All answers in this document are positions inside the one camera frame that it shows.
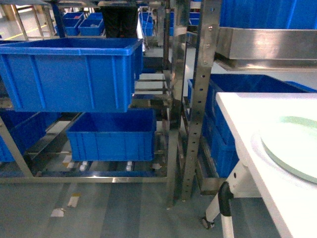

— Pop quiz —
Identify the blue crate lower rack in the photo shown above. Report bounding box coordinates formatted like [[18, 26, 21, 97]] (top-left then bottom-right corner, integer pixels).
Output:
[[66, 109, 157, 162]]

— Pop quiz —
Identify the blue crate beside table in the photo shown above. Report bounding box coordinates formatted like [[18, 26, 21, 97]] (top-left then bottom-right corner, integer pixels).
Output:
[[202, 74, 316, 178]]

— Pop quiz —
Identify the white table leg with caster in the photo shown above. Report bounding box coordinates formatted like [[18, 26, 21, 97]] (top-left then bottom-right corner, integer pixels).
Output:
[[202, 162, 246, 238]]

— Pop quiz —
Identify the walking person in black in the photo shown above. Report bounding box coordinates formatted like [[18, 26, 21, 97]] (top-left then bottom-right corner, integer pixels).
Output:
[[101, 6, 138, 39]]

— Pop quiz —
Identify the large blue crate on rack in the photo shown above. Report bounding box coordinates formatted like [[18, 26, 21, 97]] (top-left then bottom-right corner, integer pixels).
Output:
[[0, 38, 143, 113]]

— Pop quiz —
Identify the light green plate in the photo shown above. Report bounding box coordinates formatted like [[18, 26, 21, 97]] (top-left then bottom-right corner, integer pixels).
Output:
[[259, 116, 317, 183]]

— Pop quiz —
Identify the large blue bin upper left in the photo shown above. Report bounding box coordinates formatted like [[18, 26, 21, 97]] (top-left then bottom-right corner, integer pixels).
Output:
[[220, 0, 317, 30]]

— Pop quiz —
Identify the stainless steel shelf rail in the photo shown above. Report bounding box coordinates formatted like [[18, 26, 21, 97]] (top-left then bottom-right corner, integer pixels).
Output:
[[215, 27, 317, 72]]

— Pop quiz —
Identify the perforated steel rack post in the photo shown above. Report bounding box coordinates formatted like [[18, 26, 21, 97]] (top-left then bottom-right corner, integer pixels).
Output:
[[181, 0, 222, 201]]

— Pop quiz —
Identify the steel rack frame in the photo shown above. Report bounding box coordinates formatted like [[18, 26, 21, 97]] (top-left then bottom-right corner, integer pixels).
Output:
[[0, 0, 190, 207]]

